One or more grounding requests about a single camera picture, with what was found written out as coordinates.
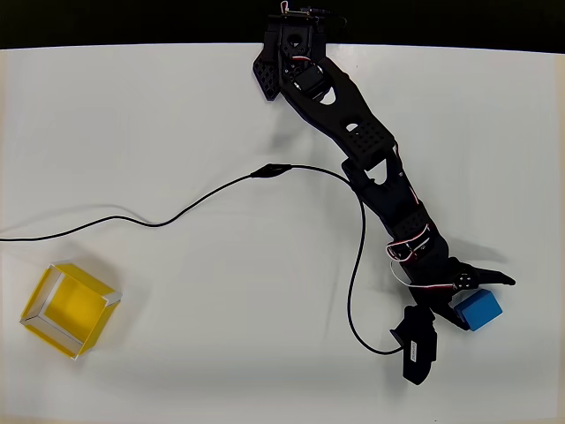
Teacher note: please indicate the yellow open box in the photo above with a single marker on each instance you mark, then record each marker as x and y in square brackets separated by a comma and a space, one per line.
[73, 307]

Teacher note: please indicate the blue cube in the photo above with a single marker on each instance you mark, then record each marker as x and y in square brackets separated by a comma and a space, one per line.
[479, 311]

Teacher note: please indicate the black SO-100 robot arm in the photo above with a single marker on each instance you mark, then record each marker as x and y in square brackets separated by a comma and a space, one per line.
[357, 132]

